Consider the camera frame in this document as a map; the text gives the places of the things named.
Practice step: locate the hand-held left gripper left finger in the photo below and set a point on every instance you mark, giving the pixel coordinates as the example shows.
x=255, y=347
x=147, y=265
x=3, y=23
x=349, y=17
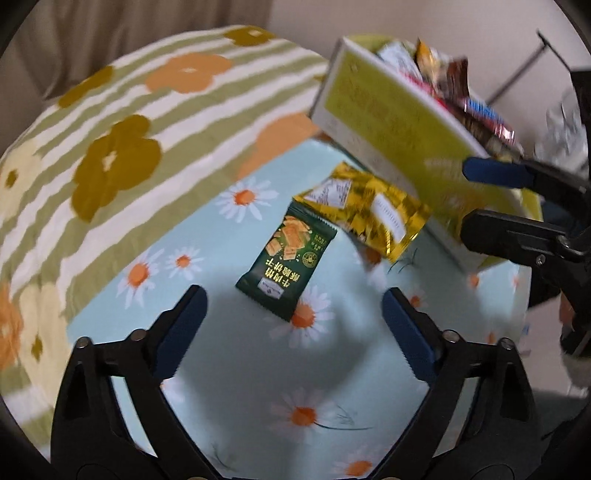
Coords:
x=180, y=332

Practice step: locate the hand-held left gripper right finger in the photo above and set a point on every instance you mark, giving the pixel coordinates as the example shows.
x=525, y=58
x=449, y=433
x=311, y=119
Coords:
x=408, y=332

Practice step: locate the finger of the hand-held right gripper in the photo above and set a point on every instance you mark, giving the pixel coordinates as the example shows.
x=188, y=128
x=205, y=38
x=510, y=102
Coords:
x=503, y=235
x=489, y=170

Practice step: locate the yellow-green cardboard box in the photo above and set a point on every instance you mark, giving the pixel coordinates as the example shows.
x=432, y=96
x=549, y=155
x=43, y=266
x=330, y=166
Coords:
x=392, y=106

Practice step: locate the dark green cracker packet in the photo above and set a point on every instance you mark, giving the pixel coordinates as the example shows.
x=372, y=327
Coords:
x=286, y=258

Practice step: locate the person's right hand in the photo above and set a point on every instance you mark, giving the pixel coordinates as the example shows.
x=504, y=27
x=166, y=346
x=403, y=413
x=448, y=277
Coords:
x=566, y=316

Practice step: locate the blue and red snack bag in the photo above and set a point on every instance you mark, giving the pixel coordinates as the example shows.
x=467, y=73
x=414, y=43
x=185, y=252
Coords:
x=489, y=120

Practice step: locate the grey crumpled plastic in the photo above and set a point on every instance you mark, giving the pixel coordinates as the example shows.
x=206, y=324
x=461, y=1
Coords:
x=561, y=124

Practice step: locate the light blue daisy tablecloth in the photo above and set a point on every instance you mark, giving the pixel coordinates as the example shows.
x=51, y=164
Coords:
x=258, y=364

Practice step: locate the dark brown snack bag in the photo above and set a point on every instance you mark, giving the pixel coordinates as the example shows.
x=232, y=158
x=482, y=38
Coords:
x=455, y=81

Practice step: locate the black metal stand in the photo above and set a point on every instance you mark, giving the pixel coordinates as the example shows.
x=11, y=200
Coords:
x=517, y=69

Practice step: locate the pink snack bag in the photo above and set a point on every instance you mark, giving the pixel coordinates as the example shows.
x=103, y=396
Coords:
x=422, y=83

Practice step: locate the gold foil snack packet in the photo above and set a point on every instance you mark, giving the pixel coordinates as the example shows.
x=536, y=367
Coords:
x=369, y=212

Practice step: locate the cream and orange snack bag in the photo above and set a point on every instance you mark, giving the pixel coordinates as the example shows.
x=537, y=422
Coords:
x=428, y=57

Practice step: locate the white and grey snack bag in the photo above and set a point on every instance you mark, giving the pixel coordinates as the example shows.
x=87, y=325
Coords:
x=392, y=54

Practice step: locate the striped floral blanket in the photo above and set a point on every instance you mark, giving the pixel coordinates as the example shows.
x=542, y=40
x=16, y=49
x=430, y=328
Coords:
x=92, y=138

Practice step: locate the beige curtain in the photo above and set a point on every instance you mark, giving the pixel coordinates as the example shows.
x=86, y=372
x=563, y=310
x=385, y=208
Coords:
x=115, y=32

